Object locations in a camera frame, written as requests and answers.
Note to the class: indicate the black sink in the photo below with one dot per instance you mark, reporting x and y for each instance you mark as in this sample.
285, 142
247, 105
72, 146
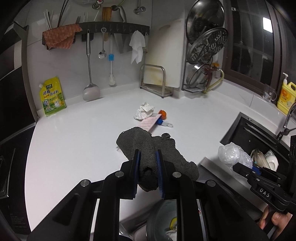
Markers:
242, 136

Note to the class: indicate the metal wall pipe fitting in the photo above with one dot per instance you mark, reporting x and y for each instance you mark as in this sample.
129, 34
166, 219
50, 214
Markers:
139, 9
98, 4

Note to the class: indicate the perforated steel steamer plate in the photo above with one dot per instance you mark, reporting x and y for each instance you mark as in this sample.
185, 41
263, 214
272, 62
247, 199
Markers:
208, 46

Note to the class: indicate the gas valve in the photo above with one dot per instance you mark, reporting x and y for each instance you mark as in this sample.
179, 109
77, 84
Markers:
215, 65

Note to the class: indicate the glass pot lid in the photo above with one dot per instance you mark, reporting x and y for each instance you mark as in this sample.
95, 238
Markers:
195, 76

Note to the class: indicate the dark window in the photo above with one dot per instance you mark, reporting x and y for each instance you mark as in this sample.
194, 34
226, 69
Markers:
254, 34

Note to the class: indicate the small orange round object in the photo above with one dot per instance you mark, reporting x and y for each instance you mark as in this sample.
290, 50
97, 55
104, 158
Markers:
163, 114

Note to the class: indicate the white rag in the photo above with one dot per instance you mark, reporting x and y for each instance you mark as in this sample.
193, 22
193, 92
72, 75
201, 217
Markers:
136, 44

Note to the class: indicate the yellow green seasoning pouch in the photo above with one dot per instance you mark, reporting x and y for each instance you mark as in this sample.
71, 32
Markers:
52, 97

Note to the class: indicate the small metal spoon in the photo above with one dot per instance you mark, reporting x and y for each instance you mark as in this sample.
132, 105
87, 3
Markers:
102, 55

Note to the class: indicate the person's right hand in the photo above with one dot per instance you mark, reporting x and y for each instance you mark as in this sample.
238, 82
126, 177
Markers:
278, 220

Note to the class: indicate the metal turner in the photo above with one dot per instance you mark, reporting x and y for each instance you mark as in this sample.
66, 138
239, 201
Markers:
91, 92

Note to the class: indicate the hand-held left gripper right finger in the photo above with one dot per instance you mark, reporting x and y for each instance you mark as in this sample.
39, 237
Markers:
159, 166

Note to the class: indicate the white cutting board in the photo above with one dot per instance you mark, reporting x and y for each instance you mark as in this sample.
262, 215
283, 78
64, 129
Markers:
166, 51

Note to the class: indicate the yellow dish soap bottle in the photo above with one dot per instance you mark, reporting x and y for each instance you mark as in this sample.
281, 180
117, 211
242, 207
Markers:
286, 97

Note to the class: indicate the crumpled white paper wrapper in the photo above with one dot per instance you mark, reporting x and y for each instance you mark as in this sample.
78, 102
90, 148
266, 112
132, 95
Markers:
143, 111

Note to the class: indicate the small blue-capped tube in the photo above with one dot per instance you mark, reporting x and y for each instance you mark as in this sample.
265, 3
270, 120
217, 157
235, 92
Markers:
161, 122

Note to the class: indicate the dark grey cloth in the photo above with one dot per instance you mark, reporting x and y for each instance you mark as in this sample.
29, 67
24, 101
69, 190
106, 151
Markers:
148, 143

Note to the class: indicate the clear plastic bag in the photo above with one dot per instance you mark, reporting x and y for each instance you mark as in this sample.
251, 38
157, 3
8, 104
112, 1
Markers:
229, 153

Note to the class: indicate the metal cutting board stand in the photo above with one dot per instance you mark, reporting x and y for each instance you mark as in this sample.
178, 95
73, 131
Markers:
164, 78

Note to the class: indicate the pink white paper card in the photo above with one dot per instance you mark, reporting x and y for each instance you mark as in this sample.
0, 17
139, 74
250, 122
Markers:
150, 121

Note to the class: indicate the metal faucet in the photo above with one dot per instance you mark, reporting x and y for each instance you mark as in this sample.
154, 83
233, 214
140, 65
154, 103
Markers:
288, 118

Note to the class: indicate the orange dish cloth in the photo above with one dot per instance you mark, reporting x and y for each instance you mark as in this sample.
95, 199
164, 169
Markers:
60, 37

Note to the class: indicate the black wall rack rail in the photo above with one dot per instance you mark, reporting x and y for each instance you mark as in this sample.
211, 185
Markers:
120, 26

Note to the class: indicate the blue white bottle brush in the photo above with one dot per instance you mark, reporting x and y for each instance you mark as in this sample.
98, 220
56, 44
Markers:
111, 57

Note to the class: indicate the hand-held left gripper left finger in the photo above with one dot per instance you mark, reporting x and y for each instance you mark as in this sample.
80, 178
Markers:
137, 162

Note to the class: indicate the glass mug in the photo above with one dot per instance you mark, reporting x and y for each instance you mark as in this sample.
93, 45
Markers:
269, 93

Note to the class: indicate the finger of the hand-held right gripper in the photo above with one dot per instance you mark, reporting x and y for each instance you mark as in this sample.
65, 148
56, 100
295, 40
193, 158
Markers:
257, 169
242, 171

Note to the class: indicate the steel basin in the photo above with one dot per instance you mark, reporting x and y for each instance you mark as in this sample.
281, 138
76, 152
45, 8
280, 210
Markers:
203, 16

